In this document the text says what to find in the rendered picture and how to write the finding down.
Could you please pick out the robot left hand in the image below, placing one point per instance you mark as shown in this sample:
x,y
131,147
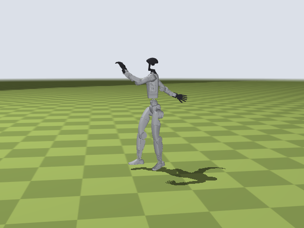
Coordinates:
x,y
122,66

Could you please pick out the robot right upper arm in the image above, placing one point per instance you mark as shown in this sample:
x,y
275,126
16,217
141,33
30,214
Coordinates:
x,y
161,85

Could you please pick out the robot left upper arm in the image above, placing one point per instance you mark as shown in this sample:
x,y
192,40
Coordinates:
x,y
147,79

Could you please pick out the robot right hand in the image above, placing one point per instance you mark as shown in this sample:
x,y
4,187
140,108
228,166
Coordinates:
x,y
180,97

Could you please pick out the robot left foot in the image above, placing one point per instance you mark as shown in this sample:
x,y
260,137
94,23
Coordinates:
x,y
158,166

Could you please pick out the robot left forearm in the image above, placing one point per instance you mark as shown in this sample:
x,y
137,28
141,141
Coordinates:
x,y
131,77

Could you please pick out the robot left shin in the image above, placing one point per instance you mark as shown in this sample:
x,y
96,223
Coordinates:
x,y
158,149

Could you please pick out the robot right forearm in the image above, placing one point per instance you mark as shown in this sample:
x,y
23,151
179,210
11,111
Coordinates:
x,y
169,92

